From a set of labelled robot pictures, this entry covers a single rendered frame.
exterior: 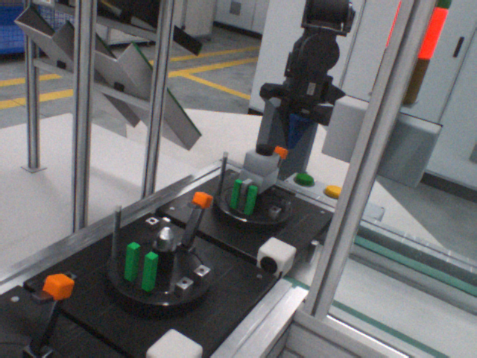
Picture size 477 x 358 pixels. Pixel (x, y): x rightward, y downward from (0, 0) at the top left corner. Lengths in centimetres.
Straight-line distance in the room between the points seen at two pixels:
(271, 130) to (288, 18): 294
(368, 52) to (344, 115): 328
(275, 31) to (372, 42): 83
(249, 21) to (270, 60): 473
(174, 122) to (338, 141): 42
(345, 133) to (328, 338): 28
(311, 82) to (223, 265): 35
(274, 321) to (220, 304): 7
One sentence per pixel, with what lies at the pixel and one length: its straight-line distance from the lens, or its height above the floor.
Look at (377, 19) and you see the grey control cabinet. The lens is 381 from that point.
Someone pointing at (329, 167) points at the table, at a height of 86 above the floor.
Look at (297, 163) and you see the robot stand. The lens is 121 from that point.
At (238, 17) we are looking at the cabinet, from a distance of 896.
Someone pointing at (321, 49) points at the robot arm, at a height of 126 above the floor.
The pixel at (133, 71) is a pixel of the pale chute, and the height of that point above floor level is 117.
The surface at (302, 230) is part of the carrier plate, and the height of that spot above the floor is 97.
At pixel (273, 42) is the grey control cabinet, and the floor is 72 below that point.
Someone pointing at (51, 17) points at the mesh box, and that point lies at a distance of 539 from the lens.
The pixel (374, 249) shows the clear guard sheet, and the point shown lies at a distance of 59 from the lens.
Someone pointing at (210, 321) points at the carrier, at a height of 97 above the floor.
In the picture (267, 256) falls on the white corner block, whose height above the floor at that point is 98.
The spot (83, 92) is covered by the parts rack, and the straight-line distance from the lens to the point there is 68.
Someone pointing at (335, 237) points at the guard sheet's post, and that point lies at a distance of 59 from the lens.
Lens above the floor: 138
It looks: 26 degrees down
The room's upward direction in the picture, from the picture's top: 12 degrees clockwise
